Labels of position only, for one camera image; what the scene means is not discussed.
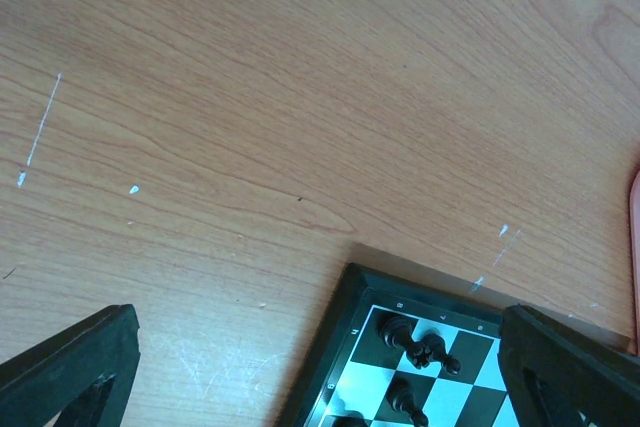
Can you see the black and white chessboard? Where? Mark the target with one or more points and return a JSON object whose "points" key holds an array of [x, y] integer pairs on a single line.
{"points": [[390, 352]]}

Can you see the black chess piece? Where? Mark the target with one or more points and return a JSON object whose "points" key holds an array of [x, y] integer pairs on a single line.
{"points": [[397, 332], [354, 419]]}

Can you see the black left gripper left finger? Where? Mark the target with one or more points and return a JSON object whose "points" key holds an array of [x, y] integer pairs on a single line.
{"points": [[82, 376]]}

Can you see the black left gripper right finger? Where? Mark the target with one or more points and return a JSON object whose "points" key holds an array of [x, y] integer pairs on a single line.
{"points": [[556, 376]]}

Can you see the pink plastic tray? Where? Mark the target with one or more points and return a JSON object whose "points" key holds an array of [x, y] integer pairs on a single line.
{"points": [[634, 218]]}

